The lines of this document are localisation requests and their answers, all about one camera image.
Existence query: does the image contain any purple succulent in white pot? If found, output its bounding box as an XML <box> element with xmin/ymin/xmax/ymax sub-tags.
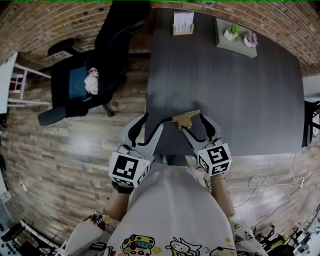
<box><xmin>243</xmin><ymin>30</ymin><xmax>259</xmax><ymax>48</ymax></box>

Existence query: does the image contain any white cable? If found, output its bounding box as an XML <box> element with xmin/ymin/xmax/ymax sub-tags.
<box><xmin>233</xmin><ymin>151</ymin><xmax>307</xmax><ymax>210</ymax></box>

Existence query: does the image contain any white cartoon print shirt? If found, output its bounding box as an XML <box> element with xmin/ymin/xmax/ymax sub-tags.
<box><xmin>64</xmin><ymin>163</ymin><xmax>268</xmax><ymax>256</ymax></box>

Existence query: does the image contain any black wire rack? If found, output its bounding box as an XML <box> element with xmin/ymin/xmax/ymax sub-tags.
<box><xmin>0</xmin><ymin>219</ymin><xmax>66</xmax><ymax>256</ymax></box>

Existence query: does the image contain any grey tray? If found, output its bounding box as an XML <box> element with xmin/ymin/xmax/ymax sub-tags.
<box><xmin>216</xmin><ymin>17</ymin><xmax>258</xmax><ymax>59</ymax></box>

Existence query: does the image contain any black office chair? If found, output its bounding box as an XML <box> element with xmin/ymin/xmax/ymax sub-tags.
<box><xmin>37</xmin><ymin>0</ymin><xmax>152</xmax><ymax>127</ymax></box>

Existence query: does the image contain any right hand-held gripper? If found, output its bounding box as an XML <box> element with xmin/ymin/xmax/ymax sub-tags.
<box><xmin>181</xmin><ymin>114</ymin><xmax>232</xmax><ymax>177</ymax></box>

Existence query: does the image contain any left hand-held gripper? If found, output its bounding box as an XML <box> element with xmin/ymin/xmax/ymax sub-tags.
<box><xmin>109</xmin><ymin>112</ymin><xmax>165</xmax><ymax>188</ymax></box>

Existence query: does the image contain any white side table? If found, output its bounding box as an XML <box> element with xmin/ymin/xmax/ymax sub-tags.
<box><xmin>0</xmin><ymin>51</ymin><xmax>52</xmax><ymax>115</ymax></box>

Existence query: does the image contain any blue seat cushion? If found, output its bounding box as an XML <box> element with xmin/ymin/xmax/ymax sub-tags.
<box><xmin>68</xmin><ymin>66</ymin><xmax>92</xmax><ymax>100</ymax></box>

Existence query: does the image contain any green plant in white pot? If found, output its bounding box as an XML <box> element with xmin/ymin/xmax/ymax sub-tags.
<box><xmin>223</xmin><ymin>22</ymin><xmax>241</xmax><ymax>41</ymax></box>

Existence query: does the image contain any small window squeegee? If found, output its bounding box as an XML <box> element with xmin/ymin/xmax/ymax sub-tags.
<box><xmin>162</xmin><ymin>108</ymin><xmax>202</xmax><ymax>131</ymax></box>

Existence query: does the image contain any person's right forearm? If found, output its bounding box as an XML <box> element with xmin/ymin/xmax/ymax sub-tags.
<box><xmin>209</xmin><ymin>174</ymin><xmax>236</xmax><ymax>218</ymax></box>

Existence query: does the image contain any black wristband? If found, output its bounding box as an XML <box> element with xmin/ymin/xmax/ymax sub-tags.
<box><xmin>111</xmin><ymin>181</ymin><xmax>135</xmax><ymax>195</ymax></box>

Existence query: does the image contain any person's left forearm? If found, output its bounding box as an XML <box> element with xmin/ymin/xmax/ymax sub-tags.
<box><xmin>103</xmin><ymin>188</ymin><xmax>131</xmax><ymax>222</ymax></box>

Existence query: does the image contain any pink plush toy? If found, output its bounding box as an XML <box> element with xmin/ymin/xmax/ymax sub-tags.
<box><xmin>84</xmin><ymin>67</ymin><xmax>100</xmax><ymax>95</ymax></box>

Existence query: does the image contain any black mesh chair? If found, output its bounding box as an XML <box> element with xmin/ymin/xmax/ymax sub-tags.
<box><xmin>301</xmin><ymin>99</ymin><xmax>320</xmax><ymax>148</ymax></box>

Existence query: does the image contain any desk calendar in wooden stand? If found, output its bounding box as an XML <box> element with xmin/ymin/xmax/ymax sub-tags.
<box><xmin>172</xmin><ymin>11</ymin><xmax>195</xmax><ymax>36</ymax></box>

